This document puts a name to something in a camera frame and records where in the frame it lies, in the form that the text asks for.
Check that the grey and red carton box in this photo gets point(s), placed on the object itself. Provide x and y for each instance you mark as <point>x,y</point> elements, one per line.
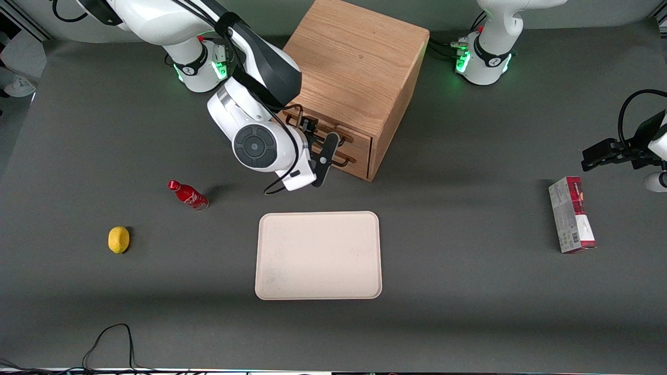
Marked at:
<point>570,216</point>

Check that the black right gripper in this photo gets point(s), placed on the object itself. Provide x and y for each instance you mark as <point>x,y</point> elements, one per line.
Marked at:
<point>308,126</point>

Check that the red cola bottle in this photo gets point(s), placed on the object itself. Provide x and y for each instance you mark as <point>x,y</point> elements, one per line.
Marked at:
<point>188,196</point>

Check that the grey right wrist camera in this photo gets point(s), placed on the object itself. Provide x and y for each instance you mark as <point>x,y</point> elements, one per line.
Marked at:
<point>299,179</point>

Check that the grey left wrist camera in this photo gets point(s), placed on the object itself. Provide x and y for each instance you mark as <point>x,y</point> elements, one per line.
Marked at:
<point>656,182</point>

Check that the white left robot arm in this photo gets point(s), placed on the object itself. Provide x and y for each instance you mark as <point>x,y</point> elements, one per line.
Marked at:
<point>495,31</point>

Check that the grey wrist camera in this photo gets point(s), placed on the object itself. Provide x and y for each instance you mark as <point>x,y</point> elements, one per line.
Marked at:
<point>656,182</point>
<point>299,179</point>

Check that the beige plastic tray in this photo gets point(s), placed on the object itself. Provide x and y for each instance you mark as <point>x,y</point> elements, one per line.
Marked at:
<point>318,255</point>

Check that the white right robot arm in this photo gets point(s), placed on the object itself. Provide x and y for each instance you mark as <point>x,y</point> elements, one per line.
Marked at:
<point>255,148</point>

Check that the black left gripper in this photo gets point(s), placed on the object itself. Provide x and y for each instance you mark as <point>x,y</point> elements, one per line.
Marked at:
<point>639,149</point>

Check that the yellow lemon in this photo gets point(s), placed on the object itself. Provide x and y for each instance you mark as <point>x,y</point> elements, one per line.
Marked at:
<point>119,240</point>

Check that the wooden drawer cabinet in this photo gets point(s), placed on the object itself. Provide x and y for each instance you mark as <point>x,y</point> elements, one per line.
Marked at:
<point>354,57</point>

